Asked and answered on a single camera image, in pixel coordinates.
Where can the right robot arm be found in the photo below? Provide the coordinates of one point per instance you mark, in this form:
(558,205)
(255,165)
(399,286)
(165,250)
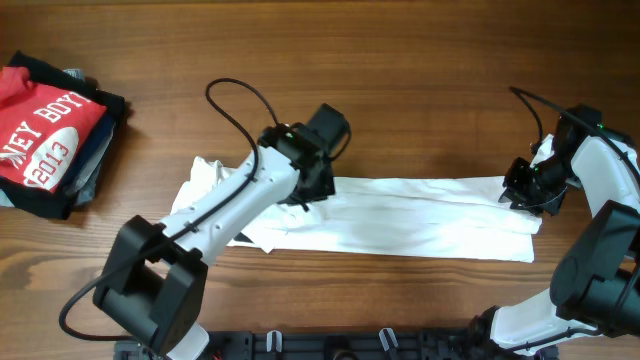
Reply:
(590,294)

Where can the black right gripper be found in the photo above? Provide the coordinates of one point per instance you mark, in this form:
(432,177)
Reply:
(520,185)

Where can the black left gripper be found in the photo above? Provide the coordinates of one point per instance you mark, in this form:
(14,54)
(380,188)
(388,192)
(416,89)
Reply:
(314,182)

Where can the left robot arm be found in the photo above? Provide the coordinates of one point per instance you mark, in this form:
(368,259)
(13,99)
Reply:
(155,274)

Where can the black folded garment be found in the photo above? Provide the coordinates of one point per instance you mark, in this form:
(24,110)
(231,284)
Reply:
(30,200)

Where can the red printed folded t-shirt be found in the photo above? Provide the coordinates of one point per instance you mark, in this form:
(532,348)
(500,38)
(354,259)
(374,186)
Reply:
(42,129)

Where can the white t-shirt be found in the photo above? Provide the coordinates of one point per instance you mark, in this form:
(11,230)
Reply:
(445,218)

